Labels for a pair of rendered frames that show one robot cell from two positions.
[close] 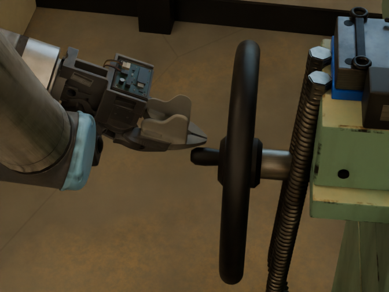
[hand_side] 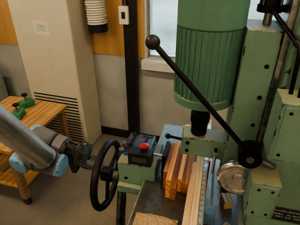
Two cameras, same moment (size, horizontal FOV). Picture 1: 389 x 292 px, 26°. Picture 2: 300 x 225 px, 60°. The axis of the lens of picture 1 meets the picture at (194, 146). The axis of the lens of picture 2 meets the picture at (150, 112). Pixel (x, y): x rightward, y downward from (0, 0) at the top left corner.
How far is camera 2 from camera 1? 0.34 m
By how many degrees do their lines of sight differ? 17
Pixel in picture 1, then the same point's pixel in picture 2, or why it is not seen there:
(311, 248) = not seen: hidden behind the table
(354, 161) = (128, 174)
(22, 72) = (30, 137)
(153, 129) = (90, 163)
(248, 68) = (105, 144)
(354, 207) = (128, 188)
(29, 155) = (38, 163)
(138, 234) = (112, 203)
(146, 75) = (89, 147)
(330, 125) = (119, 162)
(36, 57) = (58, 139)
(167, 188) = not seen: hidden behind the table
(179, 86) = not seen: hidden behind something
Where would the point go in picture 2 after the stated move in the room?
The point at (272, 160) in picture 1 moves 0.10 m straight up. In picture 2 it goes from (115, 174) to (113, 154)
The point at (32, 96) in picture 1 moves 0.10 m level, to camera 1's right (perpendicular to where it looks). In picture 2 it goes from (35, 144) to (63, 147)
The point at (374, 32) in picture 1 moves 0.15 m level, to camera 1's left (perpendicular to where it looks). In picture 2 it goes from (139, 137) to (99, 134)
